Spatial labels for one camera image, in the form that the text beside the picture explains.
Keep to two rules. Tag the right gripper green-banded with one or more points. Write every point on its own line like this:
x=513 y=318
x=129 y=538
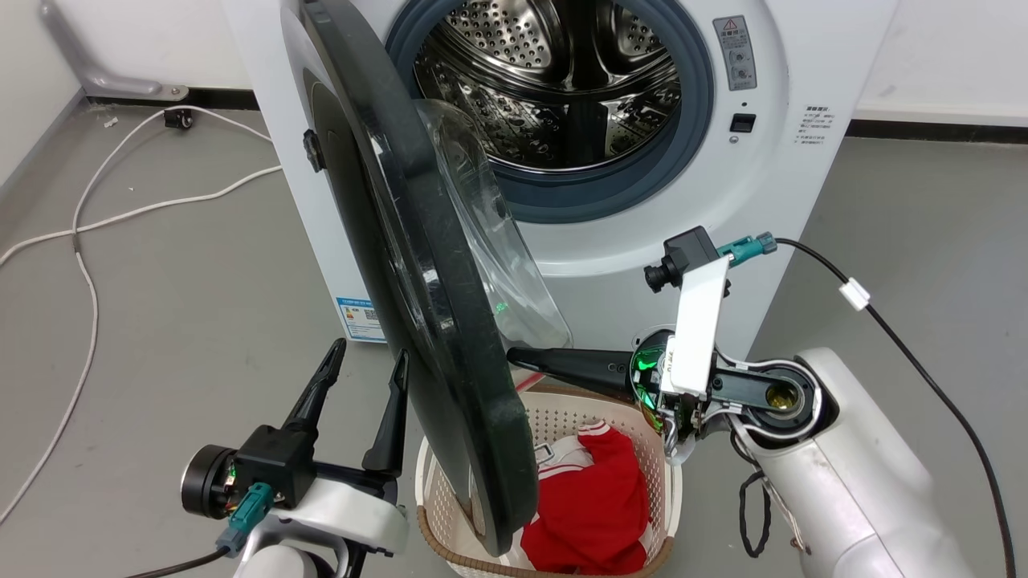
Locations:
x=649 y=373

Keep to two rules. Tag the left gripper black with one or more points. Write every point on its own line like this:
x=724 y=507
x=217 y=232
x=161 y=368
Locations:
x=205 y=482

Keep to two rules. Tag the black round washing machine door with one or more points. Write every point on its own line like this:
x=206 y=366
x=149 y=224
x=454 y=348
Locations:
x=401 y=241

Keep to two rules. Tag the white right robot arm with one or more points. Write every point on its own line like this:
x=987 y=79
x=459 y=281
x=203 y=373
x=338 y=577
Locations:
x=843 y=482

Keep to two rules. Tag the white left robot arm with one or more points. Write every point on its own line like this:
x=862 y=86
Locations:
x=281 y=562

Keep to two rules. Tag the grey-blue rubber door gasket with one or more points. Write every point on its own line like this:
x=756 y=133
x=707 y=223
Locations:
x=610 y=197

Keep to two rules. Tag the white front-load washing machine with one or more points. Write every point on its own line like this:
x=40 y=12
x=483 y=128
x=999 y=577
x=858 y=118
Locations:
x=771 y=201

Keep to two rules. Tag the black door latch slot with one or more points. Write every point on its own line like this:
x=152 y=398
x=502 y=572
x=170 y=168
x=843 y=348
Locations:
x=743 y=123

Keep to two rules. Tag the beige plastic laundry basket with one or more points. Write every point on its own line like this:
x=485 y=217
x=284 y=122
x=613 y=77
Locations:
x=562 y=417

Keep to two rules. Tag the blue energy label sticker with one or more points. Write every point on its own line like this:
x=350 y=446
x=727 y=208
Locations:
x=361 y=319

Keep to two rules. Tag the red and white garment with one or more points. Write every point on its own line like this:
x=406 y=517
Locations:
x=594 y=506

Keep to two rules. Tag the stainless steel perforated drum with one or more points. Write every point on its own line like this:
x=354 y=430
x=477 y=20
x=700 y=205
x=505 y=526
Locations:
x=562 y=88

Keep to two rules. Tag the small black floor plug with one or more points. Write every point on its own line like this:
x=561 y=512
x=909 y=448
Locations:
x=178 y=119

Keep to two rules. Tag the grey warning sticker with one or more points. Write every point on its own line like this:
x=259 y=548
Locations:
x=735 y=52

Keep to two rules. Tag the grey floor pipe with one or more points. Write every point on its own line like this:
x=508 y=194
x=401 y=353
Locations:
x=88 y=68

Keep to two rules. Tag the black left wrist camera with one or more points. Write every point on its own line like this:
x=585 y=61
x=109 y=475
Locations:
x=277 y=461

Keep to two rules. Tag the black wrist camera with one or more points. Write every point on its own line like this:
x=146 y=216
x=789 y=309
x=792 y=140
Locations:
x=689 y=253
x=277 y=461

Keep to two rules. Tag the white left camera bracket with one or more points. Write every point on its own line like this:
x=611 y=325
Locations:
x=353 y=510

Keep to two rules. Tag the white camera bracket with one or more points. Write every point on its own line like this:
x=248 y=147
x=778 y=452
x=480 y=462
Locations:
x=353 y=510
x=695 y=329

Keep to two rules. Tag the white right camera bracket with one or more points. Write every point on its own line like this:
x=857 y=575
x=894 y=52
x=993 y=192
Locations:
x=695 y=329

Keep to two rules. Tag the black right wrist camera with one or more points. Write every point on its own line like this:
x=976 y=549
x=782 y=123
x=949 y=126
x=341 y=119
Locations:
x=689 y=253

